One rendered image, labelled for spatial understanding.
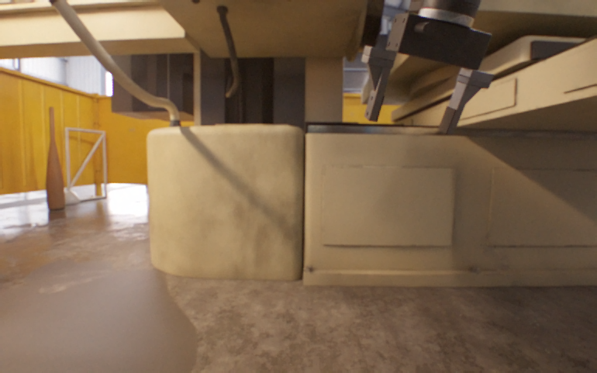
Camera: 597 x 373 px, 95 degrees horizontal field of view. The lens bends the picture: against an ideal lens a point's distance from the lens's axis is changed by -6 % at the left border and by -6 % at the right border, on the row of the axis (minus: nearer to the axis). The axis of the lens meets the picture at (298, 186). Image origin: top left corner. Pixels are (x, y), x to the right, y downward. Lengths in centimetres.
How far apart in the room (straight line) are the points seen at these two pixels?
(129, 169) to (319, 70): 291
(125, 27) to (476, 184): 166
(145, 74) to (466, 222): 185
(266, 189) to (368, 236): 43
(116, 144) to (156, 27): 271
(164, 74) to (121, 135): 226
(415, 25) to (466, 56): 9
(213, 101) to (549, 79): 153
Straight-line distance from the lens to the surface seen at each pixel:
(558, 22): 110
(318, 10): 132
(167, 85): 197
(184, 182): 122
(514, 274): 140
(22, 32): 203
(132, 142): 408
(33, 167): 366
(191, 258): 126
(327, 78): 179
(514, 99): 94
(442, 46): 48
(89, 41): 103
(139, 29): 167
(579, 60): 81
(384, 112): 364
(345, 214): 113
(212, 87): 186
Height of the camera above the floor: 47
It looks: 5 degrees down
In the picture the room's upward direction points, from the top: 1 degrees clockwise
